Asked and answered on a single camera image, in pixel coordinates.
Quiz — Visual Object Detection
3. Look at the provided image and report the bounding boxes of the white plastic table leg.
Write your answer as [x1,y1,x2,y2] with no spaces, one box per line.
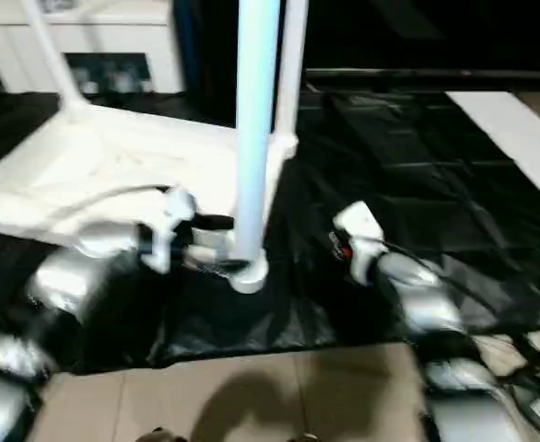
[230,0,283,279]
[271,0,311,159]
[19,0,92,117]

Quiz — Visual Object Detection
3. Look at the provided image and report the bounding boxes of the white plastic table top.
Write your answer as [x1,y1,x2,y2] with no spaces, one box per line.
[0,97,299,296]

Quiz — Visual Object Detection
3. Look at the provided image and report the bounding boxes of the black plastic mat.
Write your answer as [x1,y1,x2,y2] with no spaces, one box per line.
[0,85,540,371]

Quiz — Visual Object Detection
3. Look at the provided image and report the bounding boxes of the dark robot torso part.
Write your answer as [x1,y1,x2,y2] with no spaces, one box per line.
[137,428,184,442]

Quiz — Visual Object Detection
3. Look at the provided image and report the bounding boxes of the white glass-door cabinet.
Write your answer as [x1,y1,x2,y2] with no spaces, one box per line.
[0,0,186,98]

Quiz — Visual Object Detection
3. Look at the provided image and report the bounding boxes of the black flat screen television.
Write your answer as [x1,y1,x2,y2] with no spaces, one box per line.
[307,0,540,93]

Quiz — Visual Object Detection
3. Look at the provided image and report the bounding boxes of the small grey cabinet ornament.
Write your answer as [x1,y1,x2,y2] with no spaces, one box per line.
[38,0,79,13]

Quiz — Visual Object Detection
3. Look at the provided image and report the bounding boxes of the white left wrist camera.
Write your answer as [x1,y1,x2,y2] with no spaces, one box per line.
[145,188,200,276]

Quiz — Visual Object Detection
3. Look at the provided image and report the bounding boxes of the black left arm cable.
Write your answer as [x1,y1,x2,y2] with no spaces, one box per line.
[29,184,175,233]

